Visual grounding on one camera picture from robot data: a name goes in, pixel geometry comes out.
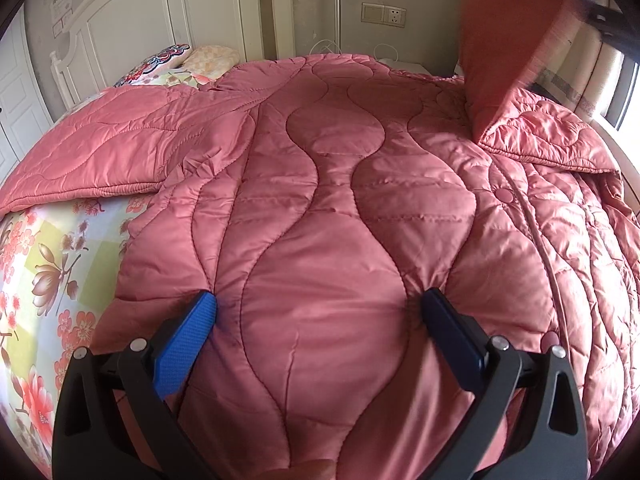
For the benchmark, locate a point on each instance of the wall socket plate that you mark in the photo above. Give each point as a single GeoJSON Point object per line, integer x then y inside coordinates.
{"type": "Point", "coordinates": [380, 14]}

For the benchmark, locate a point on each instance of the floral bed sheet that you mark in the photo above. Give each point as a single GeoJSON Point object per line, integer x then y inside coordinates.
{"type": "Point", "coordinates": [131, 206]}

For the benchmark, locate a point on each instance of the white bedside table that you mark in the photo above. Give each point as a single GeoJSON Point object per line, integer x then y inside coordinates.
{"type": "Point", "coordinates": [410, 66]}

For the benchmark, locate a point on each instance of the white wardrobe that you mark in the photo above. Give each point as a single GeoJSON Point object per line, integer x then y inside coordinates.
{"type": "Point", "coordinates": [24, 115]}

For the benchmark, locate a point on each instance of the beige printed curtain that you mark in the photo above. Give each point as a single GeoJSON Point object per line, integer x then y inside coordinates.
{"type": "Point", "coordinates": [581, 71]}

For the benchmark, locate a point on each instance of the silver lamp pole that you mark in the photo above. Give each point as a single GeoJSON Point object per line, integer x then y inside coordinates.
{"type": "Point", "coordinates": [337, 20]}

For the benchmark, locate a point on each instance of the white wooden headboard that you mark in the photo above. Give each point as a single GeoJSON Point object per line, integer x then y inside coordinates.
{"type": "Point", "coordinates": [108, 37]}

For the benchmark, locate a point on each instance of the pink quilted coat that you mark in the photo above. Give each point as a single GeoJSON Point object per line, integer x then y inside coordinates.
{"type": "Point", "coordinates": [507, 202]}

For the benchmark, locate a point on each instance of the cream checked pillow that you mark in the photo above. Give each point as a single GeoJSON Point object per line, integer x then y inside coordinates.
{"type": "Point", "coordinates": [211, 61]}

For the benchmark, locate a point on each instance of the colourful patterned pillow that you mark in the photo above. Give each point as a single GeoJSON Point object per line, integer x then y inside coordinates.
{"type": "Point", "coordinates": [170, 57]}

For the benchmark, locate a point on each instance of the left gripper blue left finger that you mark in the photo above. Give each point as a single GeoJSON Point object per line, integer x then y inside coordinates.
{"type": "Point", "coordinates": [113, 420]}

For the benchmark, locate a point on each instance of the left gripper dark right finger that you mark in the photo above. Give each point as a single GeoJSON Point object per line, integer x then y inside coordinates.
{"type": "Point", "coordinates": [548, 440]}

